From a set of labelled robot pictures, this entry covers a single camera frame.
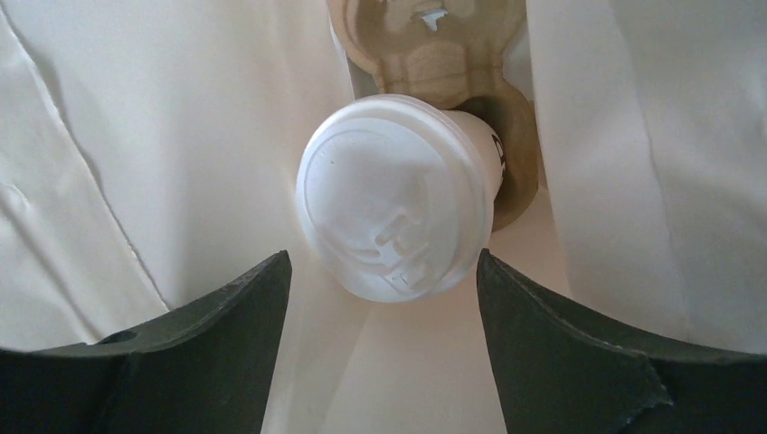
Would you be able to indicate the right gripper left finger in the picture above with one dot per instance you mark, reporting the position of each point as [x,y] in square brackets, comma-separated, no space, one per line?
[206,367]

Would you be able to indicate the brown paper bag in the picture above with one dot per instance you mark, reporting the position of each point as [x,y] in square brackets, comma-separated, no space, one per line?
[150,154]

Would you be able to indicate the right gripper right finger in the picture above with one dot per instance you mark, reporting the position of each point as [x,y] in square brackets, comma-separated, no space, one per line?
[561,367]

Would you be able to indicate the single white paper cup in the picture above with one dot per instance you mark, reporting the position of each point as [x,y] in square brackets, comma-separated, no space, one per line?
[397,196]

